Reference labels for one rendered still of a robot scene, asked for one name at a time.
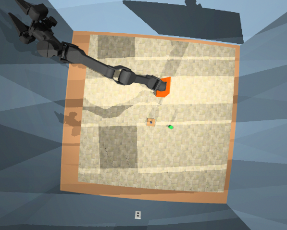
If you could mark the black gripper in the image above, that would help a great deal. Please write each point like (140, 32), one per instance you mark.
(36, 30)

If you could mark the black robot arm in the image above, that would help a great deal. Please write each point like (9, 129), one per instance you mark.
(74, 55)

